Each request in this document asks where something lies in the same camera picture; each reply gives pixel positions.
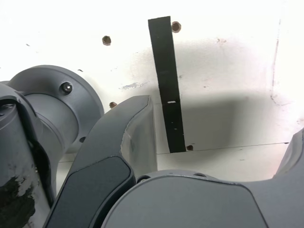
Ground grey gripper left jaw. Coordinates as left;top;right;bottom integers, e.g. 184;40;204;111
44;94;158;228

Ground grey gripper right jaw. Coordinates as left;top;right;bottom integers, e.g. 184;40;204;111
101;127;304;228

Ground black tape strip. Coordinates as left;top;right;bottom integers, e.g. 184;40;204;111
147;16;187;153

